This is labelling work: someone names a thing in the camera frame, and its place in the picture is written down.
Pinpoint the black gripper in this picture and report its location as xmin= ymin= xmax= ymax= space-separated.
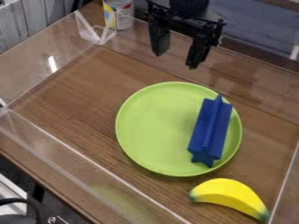
xmin=146 ymin=0 xmax=226 ymax=69

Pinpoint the yellow toy banana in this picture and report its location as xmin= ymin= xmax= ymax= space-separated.
xmin=188 ymin=178 xmax=270 ymax=221

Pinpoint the green round plate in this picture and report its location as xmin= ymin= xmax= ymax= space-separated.
xmin=115 ymin=81 xmax=243 ymax=178

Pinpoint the white labelled container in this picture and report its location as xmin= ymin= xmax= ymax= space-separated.
xmin=103 ymin=0 xmax=135 ymax=31

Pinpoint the blue star-shaped block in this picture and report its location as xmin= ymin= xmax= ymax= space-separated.
xmin=187 ymin=94 xmax=232 ymax=168

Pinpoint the black cable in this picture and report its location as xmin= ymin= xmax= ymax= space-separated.
xmin=0 ymin=198 xmax=40 ymax=224

